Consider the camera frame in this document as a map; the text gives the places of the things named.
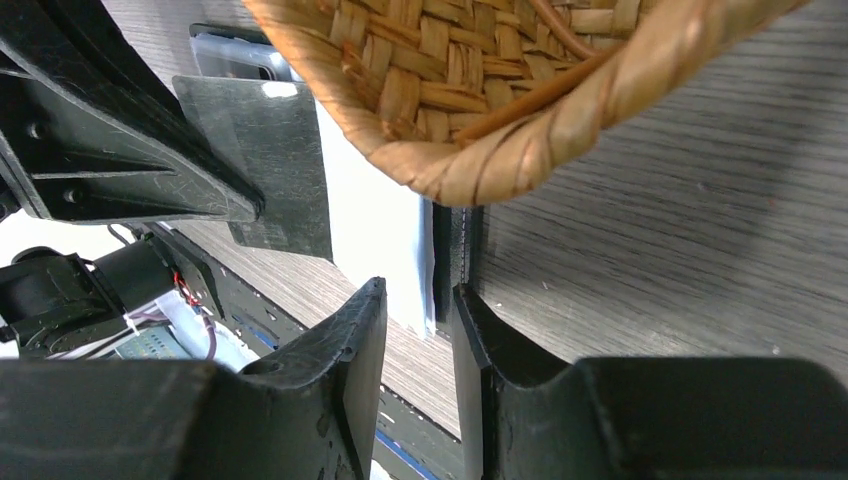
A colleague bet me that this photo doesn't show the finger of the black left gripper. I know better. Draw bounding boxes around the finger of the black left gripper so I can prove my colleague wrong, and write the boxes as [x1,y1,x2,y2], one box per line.
[1,1,262,224]

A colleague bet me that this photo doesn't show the woven wicker tray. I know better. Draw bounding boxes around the woven wicker tray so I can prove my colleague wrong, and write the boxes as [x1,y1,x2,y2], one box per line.
[247,0,799,206]

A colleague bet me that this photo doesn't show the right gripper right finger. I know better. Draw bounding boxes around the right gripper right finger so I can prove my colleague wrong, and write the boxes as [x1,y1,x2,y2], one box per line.
[452,284,847,479]

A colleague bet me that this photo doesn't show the perforated metal box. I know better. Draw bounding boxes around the perforated metal box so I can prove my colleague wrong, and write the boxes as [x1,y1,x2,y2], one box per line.
[114,327,192,360]

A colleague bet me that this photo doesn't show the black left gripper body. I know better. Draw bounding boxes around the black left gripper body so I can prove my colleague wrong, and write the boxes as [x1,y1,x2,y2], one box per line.
[1,235,179,355]

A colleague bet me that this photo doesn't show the black leather card holder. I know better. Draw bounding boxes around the black leather card holder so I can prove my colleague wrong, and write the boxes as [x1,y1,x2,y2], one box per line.
[188,23,486,340]

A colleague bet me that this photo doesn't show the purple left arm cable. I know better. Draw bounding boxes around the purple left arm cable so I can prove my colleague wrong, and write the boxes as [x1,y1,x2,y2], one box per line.
[132,307,220,362]

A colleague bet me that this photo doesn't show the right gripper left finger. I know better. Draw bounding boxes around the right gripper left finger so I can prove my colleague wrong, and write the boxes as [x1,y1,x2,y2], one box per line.
[0,276,389,480]

